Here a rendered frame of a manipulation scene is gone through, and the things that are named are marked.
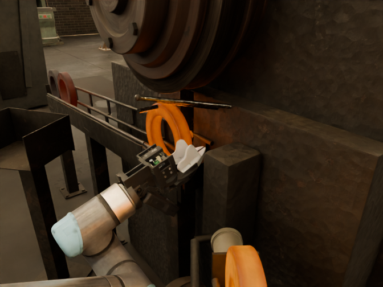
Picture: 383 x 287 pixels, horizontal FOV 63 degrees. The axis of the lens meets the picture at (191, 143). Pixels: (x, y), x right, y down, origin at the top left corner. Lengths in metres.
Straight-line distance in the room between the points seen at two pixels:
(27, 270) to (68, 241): 1.02
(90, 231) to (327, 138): 0.45
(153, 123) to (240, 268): 0.53
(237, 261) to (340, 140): 0.27
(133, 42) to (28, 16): 3.02
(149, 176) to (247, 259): 0.31
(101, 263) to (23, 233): 1.20
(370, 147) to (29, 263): 1.46
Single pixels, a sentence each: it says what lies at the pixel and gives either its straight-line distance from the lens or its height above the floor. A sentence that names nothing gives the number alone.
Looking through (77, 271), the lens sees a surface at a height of 0.01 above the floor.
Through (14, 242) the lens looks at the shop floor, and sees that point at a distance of 1.82.
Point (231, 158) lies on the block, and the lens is 0.61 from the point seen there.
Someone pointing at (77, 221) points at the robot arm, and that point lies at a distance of 0.63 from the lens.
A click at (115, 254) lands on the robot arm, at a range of 0.68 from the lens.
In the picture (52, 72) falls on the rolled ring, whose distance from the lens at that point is 1.78.
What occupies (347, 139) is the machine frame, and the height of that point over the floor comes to 0.87.
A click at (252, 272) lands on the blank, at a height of 0.78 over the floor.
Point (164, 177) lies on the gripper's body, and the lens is 0.67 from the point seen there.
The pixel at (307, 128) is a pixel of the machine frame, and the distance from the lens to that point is 0.59.
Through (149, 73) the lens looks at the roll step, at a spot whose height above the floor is 0.93.
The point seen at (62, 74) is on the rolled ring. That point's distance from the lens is 1.60.
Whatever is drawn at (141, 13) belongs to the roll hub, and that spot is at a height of 1.06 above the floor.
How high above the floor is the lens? 1.08
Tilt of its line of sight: 25 degrees down
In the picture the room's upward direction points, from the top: straight up
